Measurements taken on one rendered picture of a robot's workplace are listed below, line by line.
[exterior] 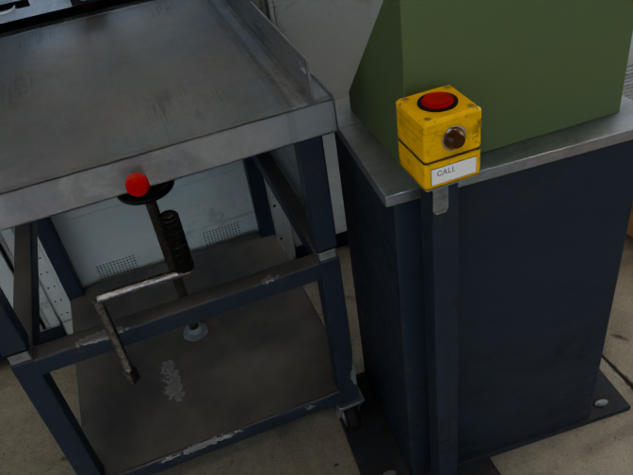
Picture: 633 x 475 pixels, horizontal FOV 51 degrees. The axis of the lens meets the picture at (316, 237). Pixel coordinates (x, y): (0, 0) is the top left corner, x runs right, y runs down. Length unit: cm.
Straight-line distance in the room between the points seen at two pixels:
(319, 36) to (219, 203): 52
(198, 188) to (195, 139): 84
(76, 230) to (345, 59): 82
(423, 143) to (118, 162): 42
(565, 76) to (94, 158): 68
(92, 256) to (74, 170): 91
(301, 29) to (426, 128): 92
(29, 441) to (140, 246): 56
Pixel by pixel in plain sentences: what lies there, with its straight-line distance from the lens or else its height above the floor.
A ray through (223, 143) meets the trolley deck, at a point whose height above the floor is 82.
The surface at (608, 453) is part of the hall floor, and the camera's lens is 159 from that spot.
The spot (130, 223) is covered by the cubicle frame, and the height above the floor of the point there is 31.
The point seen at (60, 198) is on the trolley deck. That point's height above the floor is 81.
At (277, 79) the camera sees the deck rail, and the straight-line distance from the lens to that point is 108.
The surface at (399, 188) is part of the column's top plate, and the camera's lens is 95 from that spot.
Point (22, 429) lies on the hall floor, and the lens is 187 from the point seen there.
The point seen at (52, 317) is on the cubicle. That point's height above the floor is 9.
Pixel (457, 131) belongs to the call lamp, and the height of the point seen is 88.
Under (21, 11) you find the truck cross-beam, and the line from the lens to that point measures 163.
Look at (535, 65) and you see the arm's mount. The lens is 101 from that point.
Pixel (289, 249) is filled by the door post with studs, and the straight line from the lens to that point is 200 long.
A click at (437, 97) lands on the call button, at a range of 85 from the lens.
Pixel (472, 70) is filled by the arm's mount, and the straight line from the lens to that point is 95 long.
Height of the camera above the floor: 129
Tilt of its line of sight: 38 degrees down
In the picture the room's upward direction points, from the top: 9 degrees counter-clockwise
